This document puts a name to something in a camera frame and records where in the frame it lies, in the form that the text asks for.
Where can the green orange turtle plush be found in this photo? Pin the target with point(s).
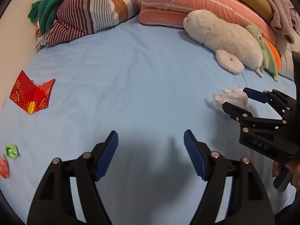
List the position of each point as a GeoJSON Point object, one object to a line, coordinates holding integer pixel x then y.
{"type": "Point", "coordinates": [269, 61]}

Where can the light blue bed sheet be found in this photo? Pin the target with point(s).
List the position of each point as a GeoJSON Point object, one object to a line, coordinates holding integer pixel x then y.
{"type": "Point", "coordinates": [149, 84]}

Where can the white tissue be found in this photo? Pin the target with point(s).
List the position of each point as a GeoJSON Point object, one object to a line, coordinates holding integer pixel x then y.
{"type": "Point", "coordinates": [236, 97]}

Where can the red candy wrapper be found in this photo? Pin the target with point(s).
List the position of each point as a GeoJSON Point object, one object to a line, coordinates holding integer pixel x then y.
{"type": "Point", "coordinates": [4, 168]}

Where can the white seal plush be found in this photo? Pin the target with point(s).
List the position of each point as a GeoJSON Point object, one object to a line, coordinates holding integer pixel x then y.
{"type": "Point", "coordinates": [235, 48]}

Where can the green sweater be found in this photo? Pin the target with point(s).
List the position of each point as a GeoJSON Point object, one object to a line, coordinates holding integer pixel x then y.
{"type": "Point", "coordinates": [44, 12]}

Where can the red paper envelope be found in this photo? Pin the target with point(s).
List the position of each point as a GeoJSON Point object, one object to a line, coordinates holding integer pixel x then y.
{"type": "Point", "coordinates": [29, 96]}

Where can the striped folded bedding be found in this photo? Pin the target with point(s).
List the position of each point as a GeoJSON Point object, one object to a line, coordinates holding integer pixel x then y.
{"type": "Point", "coordinates": [78, 18]}

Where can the pink striped quilt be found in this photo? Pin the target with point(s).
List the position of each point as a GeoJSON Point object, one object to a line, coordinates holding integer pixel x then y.
{"type": "Point", "coordinates": [171, 13]}

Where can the person's right hand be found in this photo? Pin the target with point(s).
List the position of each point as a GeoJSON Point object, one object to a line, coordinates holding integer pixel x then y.
{"type": "Point", "coordinates": [293, 166]}

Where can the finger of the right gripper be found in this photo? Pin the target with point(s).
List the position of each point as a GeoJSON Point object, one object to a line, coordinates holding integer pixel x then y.
{"type": "Point", "coordinates": [264, 98]}
{"type": "Point", "coordinates": [247, 120]}

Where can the mauve knitted blanket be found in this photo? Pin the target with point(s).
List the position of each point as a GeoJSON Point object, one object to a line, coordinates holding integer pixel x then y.
{"type": "Point", "coordinates": [285, 20]}

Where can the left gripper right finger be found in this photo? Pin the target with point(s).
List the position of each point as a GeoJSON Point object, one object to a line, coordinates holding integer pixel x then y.
{"type": "Point", "coordinates": [248, 201]}

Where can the white plastic-wrapped pillow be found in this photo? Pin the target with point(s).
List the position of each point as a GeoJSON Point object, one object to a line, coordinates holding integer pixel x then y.
{"type": "Point", "coordinates": [285, 50]}

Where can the green candy wrapper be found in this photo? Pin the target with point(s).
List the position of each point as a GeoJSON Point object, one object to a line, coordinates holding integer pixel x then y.
{"type": "Point", "coordinates": [12, 151]}

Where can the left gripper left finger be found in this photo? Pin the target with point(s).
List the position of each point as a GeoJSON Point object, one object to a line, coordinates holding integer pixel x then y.
{"type": "Point", "coordinates": [53, 202]}

